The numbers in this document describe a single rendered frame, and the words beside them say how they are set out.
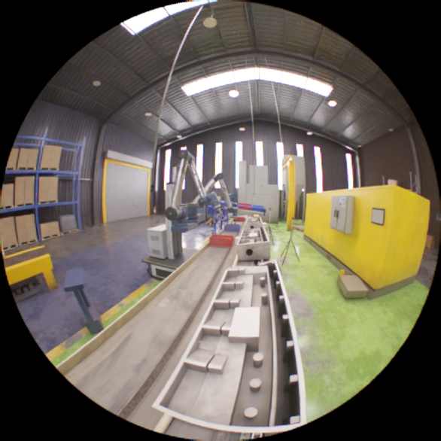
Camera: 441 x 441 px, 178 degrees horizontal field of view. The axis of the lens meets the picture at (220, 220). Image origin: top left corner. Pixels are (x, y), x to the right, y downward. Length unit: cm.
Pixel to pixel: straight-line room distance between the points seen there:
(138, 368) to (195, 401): 34
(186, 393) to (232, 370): 16
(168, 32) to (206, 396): 911
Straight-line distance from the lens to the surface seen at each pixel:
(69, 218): 905
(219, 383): 51
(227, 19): 873
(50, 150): 918
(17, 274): 324
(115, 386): 78
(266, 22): 896
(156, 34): 875
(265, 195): 954
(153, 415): 70
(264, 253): 158
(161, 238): 256
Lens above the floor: 142
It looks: 8 degrees down
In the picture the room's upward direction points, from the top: 1 degrees clockwise
